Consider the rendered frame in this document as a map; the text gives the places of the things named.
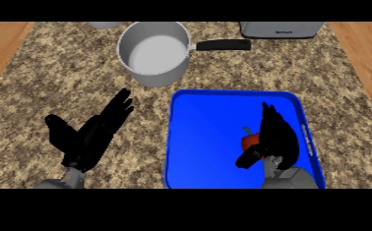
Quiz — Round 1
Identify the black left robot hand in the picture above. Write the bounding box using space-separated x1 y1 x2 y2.
44 87 136 173

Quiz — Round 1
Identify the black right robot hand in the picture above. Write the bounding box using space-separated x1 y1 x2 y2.
233 101 301 171

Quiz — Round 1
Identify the red bell pepper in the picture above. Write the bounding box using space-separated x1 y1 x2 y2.
240 126 261 152

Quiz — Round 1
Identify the blue plastic tray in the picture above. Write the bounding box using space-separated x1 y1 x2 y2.
164 88 326 190

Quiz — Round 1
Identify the silver toaster appliance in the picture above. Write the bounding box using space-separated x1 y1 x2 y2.
237 22 326 40

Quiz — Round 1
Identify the grey round container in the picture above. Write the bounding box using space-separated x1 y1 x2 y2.
87 22 124 30

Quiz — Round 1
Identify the grey pot with black handle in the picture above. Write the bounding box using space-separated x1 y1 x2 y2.
116 22 252 88

